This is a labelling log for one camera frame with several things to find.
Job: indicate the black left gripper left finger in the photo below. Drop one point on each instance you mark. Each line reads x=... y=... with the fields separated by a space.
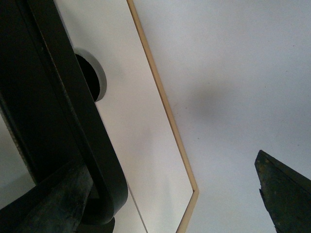
x=55 y=205

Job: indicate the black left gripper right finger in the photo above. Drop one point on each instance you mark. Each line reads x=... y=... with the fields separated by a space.
x=286 y=194

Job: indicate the black drawer handle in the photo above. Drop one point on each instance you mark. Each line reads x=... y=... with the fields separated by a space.
x=51 y=109

